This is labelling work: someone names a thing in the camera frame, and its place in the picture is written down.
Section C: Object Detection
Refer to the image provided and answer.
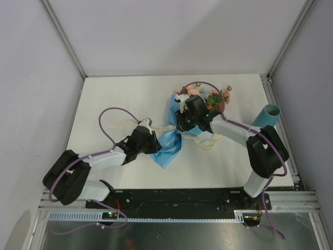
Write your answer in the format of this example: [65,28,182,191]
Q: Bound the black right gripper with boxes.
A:
[175,107,198,133]

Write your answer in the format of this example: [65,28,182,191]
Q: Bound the blue flower bouquet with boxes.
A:
[150,82,234,170]

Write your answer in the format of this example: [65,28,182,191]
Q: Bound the cream printed ribbon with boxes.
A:
[108,119,225,152]

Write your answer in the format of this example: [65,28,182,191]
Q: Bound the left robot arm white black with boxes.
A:
[42,126,162,208]

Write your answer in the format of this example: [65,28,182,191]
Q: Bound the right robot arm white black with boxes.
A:
[175,94,289,209]

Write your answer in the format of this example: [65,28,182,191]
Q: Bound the teal cylindrical vase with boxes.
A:
[252,104,281,128]

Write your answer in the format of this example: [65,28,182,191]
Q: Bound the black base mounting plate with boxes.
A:
[85,187,272,220]

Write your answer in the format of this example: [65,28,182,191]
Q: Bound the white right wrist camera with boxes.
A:
[174,94,189,113]

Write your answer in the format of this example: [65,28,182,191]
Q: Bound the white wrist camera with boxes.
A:
[174,94,189,113]
[138,118,152,134]

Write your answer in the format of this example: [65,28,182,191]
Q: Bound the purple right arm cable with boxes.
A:
[178,81,288,240]

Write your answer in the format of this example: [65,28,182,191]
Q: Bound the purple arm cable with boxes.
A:
[48,107,143,204]
[178,81,288,240]

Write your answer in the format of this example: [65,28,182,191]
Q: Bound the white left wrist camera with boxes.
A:
[138,118,152,134]

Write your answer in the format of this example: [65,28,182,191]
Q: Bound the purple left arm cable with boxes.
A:
[48,107,143,204]

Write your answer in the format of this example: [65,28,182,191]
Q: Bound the white slotted cable duct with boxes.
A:
[46,209,261,225]

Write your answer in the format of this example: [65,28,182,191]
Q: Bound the aluminium frame right post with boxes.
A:
[267,0,317,79]

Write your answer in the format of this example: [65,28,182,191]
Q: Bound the aluminium frame post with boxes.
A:
[267,0,317,79]
[39,0,87,80]

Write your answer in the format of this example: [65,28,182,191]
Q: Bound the aluminium frame left post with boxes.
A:
[39,0,87,80]

